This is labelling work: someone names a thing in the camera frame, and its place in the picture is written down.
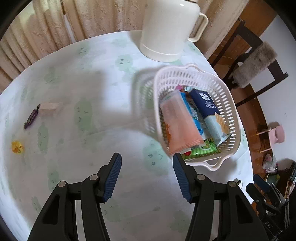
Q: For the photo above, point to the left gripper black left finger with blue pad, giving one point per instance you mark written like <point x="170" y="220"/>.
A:
<point x="57" y="218"/>

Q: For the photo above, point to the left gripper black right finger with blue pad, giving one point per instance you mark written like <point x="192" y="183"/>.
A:
<point x="237" y="219"/>

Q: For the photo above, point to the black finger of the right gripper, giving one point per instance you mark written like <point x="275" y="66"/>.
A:
<point x="267" y="188"/>

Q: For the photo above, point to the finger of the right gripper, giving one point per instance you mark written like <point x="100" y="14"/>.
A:
<point x="259" y="199"/>

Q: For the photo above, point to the green snack packet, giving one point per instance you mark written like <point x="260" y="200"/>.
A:
<point x="209" y="148"/>

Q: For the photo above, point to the navy wafer biscuit pack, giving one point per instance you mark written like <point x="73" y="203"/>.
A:
<point x="216" y="126"/>

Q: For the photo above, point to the yellow jelly snack pouch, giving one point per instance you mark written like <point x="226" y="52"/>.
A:
<point x="17" y="147"/>

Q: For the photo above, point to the white translucent snack bag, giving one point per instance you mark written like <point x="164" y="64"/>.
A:
<point x="182" y="130"/>

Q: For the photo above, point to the purple candy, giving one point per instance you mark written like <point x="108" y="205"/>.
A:
<point x="31" y="118"/>

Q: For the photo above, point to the blue snack packet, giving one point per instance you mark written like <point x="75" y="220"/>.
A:
<point x="192" y="112"/>

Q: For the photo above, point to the pink cartoon snack packet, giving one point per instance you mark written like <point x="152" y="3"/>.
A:
<point x="183" y="88"/>

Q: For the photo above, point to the wrist watch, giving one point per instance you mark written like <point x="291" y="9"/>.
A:
<point x="238" y="182"/>

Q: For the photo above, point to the pink small stool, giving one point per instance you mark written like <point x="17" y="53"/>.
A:
<point x="276" y="135"/>

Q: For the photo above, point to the green cloud patterned tablecloth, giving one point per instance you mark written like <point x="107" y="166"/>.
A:
<point x="105" y="84"/>

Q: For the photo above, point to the grey fluffy chair cover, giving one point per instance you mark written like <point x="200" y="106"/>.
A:
<point x="258" y="60"/>

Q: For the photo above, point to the dark wooden chair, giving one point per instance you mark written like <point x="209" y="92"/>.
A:
<point x="253" y="41"/>

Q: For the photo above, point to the white thermos jug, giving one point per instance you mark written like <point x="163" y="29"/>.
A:
<point x="167" y="26"/>

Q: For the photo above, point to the beige curtain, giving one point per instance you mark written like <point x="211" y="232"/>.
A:
<point x="31" y="30"/>

